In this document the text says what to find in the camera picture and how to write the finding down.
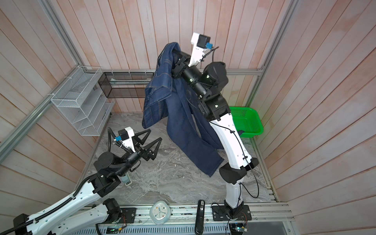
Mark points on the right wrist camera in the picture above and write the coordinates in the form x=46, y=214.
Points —
x=201, y=48

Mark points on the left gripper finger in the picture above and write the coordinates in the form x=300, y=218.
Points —
x=141, y=137
x=153, y=148

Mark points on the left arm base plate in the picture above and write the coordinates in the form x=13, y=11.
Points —
x=124, y=216

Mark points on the white wire mesh shelf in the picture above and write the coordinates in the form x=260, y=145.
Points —
x=82, y=102

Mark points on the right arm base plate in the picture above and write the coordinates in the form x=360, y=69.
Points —
x=225, y=213

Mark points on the black remote control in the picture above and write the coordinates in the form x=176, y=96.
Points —
x=199, y=221

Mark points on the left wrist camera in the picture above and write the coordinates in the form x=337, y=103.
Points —
x=124, y=140

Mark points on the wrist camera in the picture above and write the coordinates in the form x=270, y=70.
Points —
x=201, y=48
x=124, y=140

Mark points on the light blue phone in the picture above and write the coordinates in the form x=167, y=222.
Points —
x=126, y=179

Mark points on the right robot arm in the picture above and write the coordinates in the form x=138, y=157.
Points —
x=207, y=86

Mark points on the dark blue denim trousers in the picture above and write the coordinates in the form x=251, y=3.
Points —
x=171, y=98

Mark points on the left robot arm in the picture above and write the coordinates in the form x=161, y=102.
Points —
x=64, y=218

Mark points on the black mesh wall basket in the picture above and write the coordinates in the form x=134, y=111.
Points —
x=116, y=85

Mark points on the white analog clock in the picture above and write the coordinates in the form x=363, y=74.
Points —
x=160, y=212

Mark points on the green plastic basket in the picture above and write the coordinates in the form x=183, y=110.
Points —
x=247, y=120

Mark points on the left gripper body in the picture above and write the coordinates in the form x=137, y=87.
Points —
x=142, y=152

